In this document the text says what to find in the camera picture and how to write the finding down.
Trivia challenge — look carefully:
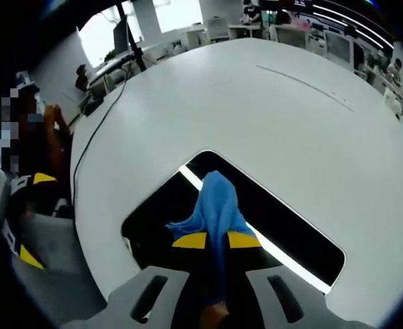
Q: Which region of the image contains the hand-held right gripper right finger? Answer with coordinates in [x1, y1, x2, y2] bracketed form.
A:
[225, 231, 377, 329]

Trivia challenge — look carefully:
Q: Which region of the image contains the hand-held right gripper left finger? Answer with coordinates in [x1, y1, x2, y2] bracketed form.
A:
[59, 232, 209, 329]

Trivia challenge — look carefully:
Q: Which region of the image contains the black tray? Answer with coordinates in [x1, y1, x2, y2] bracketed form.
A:
[121, 149, 346, 295]

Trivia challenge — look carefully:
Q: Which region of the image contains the blue cleaning cloth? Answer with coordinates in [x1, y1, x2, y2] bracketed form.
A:
[165, 170, 257, 306]

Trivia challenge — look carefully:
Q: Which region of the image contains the person's right hand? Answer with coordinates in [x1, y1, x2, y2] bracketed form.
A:
[200, 301, 230, 329]

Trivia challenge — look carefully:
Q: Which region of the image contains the black desktop box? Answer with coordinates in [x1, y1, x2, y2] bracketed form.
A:
[80, 95, 106, 117]

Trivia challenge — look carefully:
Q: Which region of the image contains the black monitor stand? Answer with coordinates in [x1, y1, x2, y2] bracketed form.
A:
[115, 0, 147, 72]

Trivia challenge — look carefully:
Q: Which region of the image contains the computer monitor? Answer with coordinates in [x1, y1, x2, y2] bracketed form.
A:
[112, 13, 130, 56]

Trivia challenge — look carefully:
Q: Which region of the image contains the white office chair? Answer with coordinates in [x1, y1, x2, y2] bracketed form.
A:
[324, 32, 353, 68]
[273, 24, 308, 49]

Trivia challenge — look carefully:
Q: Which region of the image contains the thin black cable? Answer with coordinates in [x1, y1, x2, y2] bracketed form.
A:
[71, 63, 134, 206]

